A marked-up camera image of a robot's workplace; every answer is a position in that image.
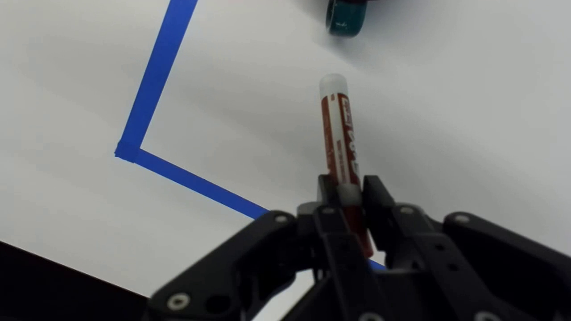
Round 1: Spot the dark round bowl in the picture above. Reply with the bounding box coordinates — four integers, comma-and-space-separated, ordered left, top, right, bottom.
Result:
325, 0, 370, 40

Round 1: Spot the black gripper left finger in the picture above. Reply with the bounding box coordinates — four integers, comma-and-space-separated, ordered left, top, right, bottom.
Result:
143, 174, 389, 321

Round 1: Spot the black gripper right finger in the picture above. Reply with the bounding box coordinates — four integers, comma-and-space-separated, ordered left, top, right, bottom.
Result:
361, 174, 571, 321

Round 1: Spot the blue tape strip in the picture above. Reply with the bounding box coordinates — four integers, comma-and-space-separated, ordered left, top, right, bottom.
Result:
113, 0, 200, 159
115, 145, 389, 275

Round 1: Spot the red whiteboard marker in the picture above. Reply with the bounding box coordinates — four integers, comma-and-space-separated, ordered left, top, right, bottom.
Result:
318, 72, 379, 261

